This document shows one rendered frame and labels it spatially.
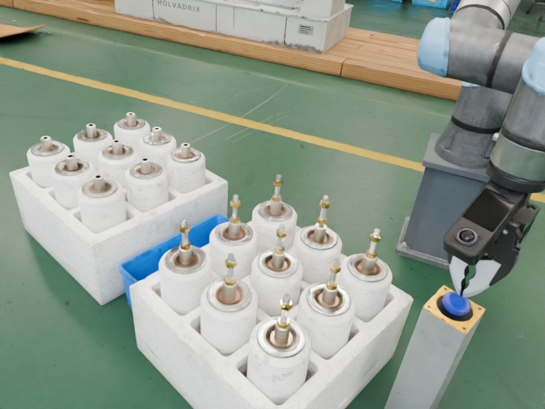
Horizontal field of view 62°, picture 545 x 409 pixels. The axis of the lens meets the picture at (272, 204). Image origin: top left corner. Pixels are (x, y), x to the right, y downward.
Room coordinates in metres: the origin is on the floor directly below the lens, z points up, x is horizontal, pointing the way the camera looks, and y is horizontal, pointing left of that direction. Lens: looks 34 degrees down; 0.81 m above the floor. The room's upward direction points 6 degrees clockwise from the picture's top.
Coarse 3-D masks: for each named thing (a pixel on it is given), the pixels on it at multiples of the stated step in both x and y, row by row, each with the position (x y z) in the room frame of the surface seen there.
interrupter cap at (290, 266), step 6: (264, 252) 0.65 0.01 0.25; (270, 252) 0.65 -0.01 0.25; (288, 252) 0.66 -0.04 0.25; (258, 258) 0.63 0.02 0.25; (264, 258) 0.64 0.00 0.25; (270, 258) 0.64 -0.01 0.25; (288, 258) 0.64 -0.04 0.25; (294, 258) 0.64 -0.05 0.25; (258, 264) 0.62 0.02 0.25; (264, 264) 0.62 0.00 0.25; (270, 264) 0.63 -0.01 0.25; (288, 264) 0.63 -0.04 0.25; (294, 264) 0.63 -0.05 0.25; (264, 270) 0.60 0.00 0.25; (270, 270) 0.60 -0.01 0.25; (276, 270) 0.61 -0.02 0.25; (282, 270) 0.61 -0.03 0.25; (288, 270) 0.61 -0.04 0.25; (294, 270) 0.61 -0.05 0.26; (270, 276) 0.59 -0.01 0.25; (276, 276) 0.59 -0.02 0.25; (282, 276) 0.59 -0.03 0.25; (288, 276) 0.60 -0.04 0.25
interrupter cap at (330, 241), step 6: (306, 228) 0.74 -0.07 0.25; (312, 228) 0.74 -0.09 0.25; (300, 234) 0.72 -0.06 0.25; (306, 234) 0.72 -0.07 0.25; (312, 234) 0.73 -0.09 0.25; (330, 234) 0.73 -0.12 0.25; (306, 240) 0.70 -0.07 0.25; (312, 240) 0.71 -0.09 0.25; (324, 240) 0.71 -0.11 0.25; (330, 240) 0.71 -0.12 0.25; (336, 240) 0.71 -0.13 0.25; (312, 246) 0.68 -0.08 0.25; (318, 246) 0.69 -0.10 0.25; (324, 246) 0.69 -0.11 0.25; (330, 246) 0.69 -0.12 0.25
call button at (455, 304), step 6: (450, 294) 0.51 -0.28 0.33; (456, 294) 0.51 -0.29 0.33; (444, 300) 0.50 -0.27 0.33; (450, 300) 0.49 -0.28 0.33; (456, 300) 0.50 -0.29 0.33; (462, 300) 0.50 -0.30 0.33; (468, 300) 0.50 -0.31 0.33; (444, 306) 0.49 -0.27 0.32; (450, 306) 0.48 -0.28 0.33; (456, 306) 0.48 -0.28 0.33; (462, 306) 0.49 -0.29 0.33; (468, 306) 0.49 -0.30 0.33; (450, 312) 0.48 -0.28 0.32; (456, 312) 0.48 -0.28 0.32; (462, 312) 0.48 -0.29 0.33
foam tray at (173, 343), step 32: (160, 288) 0.63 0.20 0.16; (160, 320) 0.54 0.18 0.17; (192, 320) 0.54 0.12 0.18; (256, 320) 0.56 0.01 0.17; (384, 320) 0.58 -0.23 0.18; (160, 352) 0.55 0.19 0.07; (192, 352) 0.48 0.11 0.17; (352, 352) 0.50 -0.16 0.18; (384, 352) 0.60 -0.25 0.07; (192, 384) 0.48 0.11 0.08; (224, 384) 0.43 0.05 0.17; (320, 384) 0.44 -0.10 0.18; (352, 384) 0.51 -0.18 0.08
